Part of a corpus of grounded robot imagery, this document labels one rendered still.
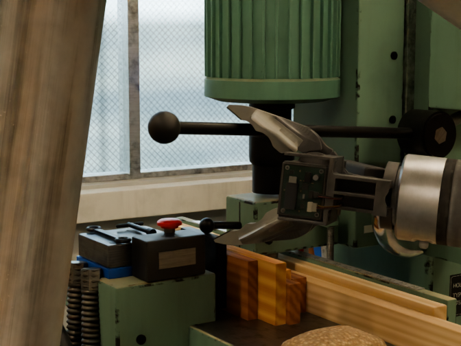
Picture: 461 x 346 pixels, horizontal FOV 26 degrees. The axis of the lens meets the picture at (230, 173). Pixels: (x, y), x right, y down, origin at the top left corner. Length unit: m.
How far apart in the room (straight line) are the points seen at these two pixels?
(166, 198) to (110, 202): 0.16
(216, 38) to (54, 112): 0.64
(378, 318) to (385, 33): 0.38
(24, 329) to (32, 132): 0.12
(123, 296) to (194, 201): 1.51
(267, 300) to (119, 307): 0.18
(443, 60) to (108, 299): 0.52
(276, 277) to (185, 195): 1.46
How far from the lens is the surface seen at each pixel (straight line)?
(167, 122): 1.04
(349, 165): 1.11
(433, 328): 1.10
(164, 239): 1.17
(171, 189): 2.62
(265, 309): 1.22
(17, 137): 0.63
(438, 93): 1.31
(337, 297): 1.21
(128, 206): 2.57
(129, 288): 1.15
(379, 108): 1.32
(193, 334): 1.20
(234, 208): 1.30
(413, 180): 1.02
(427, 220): 1.02
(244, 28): 1.22
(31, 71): 0.63
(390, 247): 1.28
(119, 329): 1.16
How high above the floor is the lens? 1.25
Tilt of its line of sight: 8 degrees down
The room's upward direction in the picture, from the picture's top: straight up
